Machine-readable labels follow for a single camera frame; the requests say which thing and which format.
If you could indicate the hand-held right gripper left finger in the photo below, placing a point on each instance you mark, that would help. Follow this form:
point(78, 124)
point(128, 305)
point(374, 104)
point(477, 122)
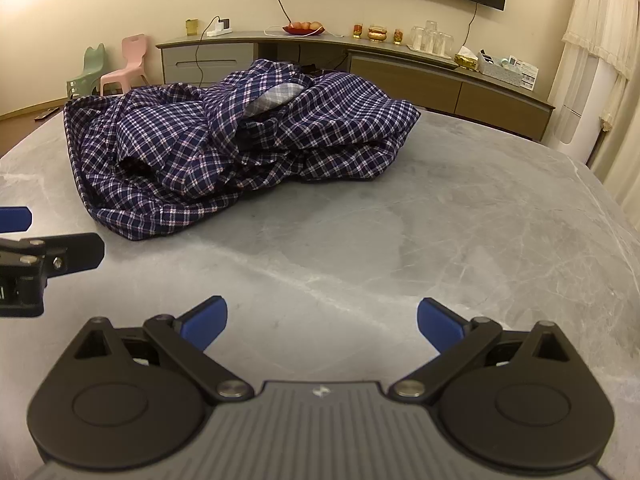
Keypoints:
point(202, 322)

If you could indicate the gold tissue box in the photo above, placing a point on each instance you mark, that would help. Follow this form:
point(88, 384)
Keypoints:
point(466, 60)

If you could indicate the cream lace cover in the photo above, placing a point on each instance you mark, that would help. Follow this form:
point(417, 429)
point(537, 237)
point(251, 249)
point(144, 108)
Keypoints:
point(597, 10)

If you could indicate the wide gold ornament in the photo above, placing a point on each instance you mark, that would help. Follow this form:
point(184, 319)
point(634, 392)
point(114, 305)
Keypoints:
point(376, 34)

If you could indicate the green plastic chair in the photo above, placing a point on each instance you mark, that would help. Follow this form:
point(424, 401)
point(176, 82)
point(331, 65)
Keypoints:
point(92, 67)

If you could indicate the long grey sideboard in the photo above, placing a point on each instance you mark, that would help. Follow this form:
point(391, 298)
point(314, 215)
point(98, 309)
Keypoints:
point(400, 72)

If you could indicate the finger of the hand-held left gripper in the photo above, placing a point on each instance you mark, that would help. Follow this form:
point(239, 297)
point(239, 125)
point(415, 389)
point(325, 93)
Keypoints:
point(15, 220)
point(77, 255)

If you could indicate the cream curtain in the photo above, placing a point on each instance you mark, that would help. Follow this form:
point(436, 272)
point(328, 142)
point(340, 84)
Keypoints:
point(625, 160)

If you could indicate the white floor air conditioner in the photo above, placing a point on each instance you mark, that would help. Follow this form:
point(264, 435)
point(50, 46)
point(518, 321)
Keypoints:
point(575, 110)

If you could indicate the red fruit plate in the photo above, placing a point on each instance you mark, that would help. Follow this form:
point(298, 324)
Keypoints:
point(303, 29)

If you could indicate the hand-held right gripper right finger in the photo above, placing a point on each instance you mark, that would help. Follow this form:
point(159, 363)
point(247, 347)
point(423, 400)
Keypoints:
point(440, 325)

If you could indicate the small gold jar ornament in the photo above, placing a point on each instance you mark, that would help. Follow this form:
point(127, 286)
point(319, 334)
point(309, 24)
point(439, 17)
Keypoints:
point(357, 31)
point(398, 36)

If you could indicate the white storage basket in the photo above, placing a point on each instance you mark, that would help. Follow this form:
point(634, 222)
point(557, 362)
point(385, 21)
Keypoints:
point(505, 72)

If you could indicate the navy plaid shirt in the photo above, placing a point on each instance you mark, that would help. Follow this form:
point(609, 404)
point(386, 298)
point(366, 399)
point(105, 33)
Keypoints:
point(175, 135)

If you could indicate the cluster of clear glasses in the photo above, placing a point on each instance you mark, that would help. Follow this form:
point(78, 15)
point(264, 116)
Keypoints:
point(431, 40)

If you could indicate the white power strip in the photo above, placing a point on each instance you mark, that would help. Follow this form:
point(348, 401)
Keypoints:
point(220, 30)

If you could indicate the pink plastic chair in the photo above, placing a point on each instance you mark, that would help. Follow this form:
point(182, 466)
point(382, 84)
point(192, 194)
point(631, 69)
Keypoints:
point(134, 52)

